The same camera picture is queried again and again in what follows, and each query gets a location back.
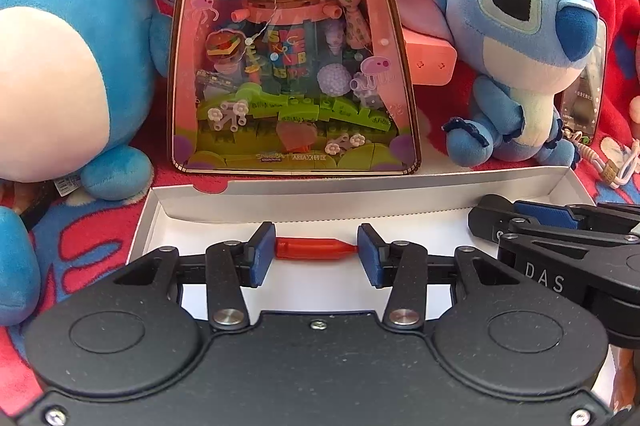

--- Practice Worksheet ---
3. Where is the red plastic crayon piece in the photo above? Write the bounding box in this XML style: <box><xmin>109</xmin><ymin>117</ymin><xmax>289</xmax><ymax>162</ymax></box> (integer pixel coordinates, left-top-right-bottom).
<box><xmin>276</xmin><ymin>237</ymin><xmax>357</xmax><ymax>261</ymax></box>

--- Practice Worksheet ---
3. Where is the round blue mouse plush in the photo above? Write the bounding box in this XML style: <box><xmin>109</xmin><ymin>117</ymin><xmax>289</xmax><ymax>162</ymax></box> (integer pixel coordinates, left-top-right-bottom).
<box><xmin>1</xmin><ymin>0</ymin><xmax>170</xmax><ymax>201</ymax></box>

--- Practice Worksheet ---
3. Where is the beige phone lanyard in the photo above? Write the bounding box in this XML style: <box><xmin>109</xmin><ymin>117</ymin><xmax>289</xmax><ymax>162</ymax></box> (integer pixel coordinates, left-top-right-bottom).
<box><xmin>564</xmin><ymin>130</ymin><xmax>640</xmax><ymax>192</ymax></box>

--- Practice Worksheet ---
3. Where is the black smartphone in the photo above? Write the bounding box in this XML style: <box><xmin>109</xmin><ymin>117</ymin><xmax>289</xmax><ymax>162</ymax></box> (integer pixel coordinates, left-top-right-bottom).
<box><xmin>559</xmin><ymin>19</ymin><xmax>608</xmax><ymax>144</ymax></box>

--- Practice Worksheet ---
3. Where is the white cardboard box tray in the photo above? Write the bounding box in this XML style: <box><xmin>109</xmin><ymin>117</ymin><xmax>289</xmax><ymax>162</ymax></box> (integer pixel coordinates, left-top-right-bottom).
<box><xmin>127</xmin><ymin>167</ymin><xmax>592</xmax><ymax>324</ymax></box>

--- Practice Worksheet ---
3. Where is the Doraemon plush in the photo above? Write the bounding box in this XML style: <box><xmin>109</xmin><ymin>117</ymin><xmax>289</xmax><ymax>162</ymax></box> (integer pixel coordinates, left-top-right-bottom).
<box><xmin>0</xmin><ymin>207</ymin><xmax>41</xmax><ymax>326</ymax></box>

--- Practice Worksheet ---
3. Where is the pink triangular diorama box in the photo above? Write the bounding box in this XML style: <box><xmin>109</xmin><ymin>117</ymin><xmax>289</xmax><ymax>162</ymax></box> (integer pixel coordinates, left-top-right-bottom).
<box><xmin>169</xmin><ymin>0</ymin><xmax>421</xmax><ymax>177</ymax></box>

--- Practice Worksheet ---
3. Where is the blue Stitch plush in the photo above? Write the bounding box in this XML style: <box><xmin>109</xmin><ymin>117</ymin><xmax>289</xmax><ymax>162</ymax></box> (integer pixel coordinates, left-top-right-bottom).
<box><xmin>396</xmin><ymin>0</ymin><xmax>599</xmax><ymax>167</ymax></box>

